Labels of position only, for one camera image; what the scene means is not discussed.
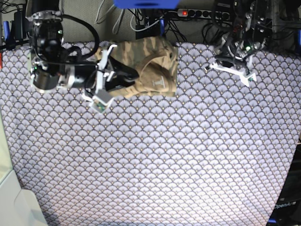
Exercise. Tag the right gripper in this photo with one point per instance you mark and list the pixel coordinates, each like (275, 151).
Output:
(96, 88)

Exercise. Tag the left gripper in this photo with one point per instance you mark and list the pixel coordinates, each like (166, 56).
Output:
(236, 50)

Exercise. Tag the camouflage T-shirt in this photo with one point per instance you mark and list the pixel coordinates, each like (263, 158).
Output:
(156, 61)

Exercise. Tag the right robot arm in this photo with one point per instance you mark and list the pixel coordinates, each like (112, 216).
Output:
(53, 67)

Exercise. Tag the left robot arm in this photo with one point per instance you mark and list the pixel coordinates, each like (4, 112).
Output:
(250, 15)

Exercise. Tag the fan-patterned purple tablecloth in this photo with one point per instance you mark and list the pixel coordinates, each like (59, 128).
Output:
(216, 154)

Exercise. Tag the black power adapter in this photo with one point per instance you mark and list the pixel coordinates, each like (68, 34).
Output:
(19, 25)

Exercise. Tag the black OpenArm box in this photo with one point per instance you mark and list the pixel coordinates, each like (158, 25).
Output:
(287, 211)

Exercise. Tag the white plastic bin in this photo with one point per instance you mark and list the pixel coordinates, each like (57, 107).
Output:
(18, 207)

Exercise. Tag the blue clamp handle right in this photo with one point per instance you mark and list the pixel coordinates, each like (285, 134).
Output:
(297, 40)

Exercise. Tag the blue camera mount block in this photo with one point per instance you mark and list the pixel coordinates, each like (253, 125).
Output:
(146, 4)

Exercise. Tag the blue clamp handle left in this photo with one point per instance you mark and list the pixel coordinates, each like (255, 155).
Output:
(7, 33)

